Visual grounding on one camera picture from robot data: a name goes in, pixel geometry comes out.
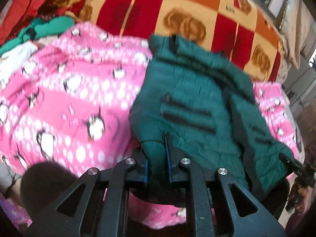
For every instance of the green quilted puffer jacket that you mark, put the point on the green quilted puffer jacket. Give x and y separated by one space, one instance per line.
208 108

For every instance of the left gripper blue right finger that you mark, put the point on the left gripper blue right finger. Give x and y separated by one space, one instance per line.
173 157

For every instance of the beige curtain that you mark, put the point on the beige curtain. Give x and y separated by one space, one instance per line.
298 32

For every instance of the red shiny clothes pile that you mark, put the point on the red shiny clothes pile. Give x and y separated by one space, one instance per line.
22 12

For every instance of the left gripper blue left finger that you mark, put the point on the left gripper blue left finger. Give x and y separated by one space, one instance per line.
140 172

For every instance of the white cream cloth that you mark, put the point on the white cream cloth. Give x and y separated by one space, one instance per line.
13 59

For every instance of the orange red rose blanket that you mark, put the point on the orange red rose blanket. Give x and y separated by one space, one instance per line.
236 28

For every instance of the pink penguin print blanket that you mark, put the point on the pink penguin print blanket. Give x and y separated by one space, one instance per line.
67 109

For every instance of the green knit garment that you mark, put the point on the green knit garment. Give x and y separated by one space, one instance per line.
38 29

